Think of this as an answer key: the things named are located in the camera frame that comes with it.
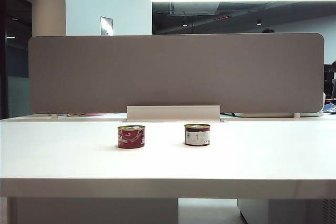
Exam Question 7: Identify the grey fabric desk divider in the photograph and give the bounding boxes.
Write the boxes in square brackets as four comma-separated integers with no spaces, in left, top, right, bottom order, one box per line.
[28,33,326,115]

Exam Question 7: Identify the red tomato can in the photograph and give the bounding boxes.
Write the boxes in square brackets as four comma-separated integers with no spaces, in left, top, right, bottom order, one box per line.
[117,124,146,149]

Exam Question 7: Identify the white under-desk cabinet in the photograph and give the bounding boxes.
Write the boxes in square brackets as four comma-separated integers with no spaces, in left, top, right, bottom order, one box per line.
[237,198,336,224]

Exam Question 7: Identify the blue patterned cloth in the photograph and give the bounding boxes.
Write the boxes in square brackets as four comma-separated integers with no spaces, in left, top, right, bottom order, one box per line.
[323,102,336,115]

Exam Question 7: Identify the colourful papers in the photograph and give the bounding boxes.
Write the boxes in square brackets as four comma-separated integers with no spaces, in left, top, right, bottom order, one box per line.
[56,113,111,118]

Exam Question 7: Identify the framed wall poster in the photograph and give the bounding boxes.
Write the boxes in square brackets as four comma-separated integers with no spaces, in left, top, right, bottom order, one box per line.
[100,16,114,36]

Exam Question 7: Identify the white desk support panel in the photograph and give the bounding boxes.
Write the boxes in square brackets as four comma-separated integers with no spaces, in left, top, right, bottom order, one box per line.
[7,197,179,224]

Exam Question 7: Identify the flat white device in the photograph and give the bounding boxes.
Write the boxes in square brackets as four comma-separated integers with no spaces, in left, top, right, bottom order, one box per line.
[235,111,325,118]

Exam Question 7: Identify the seated person in dark clothes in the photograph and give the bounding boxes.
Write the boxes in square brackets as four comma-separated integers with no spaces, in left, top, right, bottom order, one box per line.
[323,60,336,101]

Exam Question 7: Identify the tomato can with white label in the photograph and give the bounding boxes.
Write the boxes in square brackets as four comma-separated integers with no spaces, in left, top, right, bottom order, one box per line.
[184,123,212,146]

